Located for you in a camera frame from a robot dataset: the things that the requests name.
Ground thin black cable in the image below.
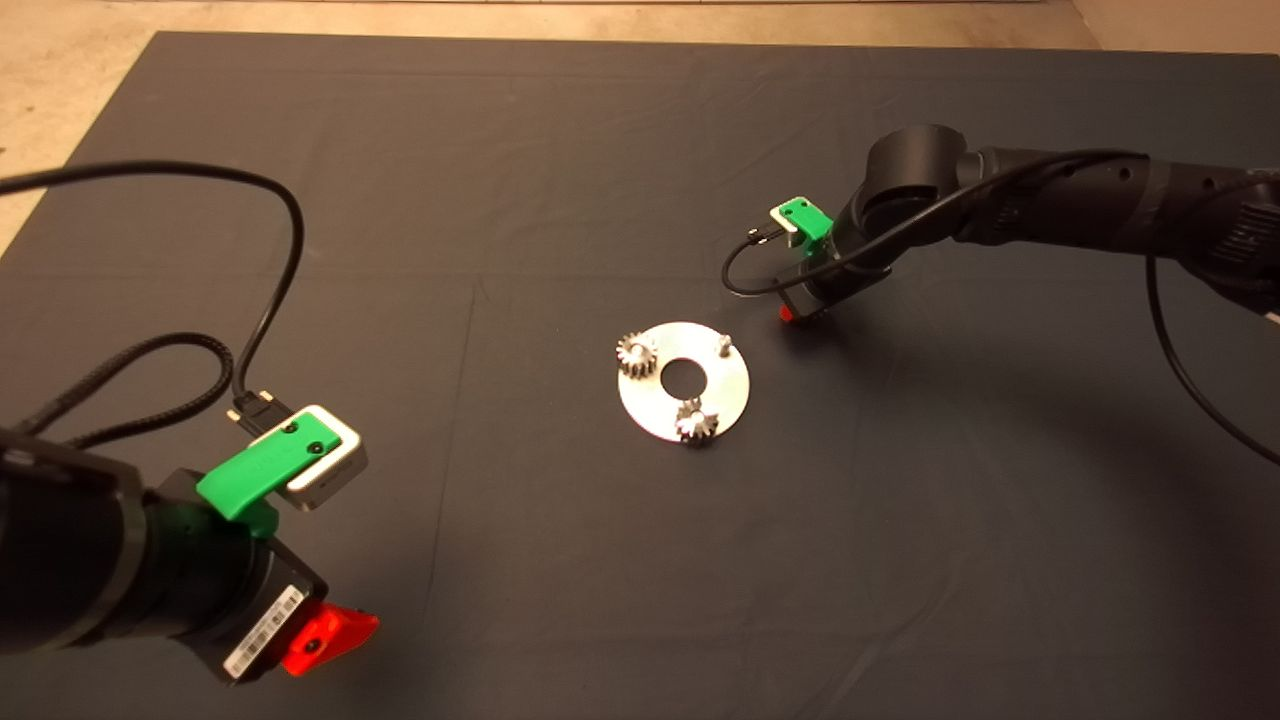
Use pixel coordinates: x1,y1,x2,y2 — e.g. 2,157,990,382
721,149,1280,468
0,161,306,433

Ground right thin black cable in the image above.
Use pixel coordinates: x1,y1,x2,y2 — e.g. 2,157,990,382
721,149,1280,468

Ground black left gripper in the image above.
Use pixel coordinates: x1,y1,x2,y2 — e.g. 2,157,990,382
140,468,381,686

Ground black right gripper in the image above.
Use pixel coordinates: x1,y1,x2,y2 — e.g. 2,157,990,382
779,245,891,324

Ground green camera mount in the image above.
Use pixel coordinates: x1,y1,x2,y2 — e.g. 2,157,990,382
778,197,834,259
196,420,341,541

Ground left thin black cable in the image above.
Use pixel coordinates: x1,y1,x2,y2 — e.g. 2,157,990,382
0,161,306,433

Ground small steel planetary gear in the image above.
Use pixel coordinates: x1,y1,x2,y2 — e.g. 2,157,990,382
615,332,660,380
674,396,722,448

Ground right green camera mount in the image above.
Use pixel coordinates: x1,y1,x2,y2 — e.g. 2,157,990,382
778,197,834,259

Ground left silver camera box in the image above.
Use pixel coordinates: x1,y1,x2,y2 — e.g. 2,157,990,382
272,404,369,512

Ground left green camera mount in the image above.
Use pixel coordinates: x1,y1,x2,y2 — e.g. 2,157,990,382
196,420,341,541

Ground dark grey table cloth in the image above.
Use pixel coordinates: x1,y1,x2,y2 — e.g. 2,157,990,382
0,33,1280,720

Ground left braided black cable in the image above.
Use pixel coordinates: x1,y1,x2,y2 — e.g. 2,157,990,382
12,332,235,451

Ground round metal carrier plate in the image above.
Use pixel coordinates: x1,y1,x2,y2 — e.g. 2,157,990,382
617,321,751,444

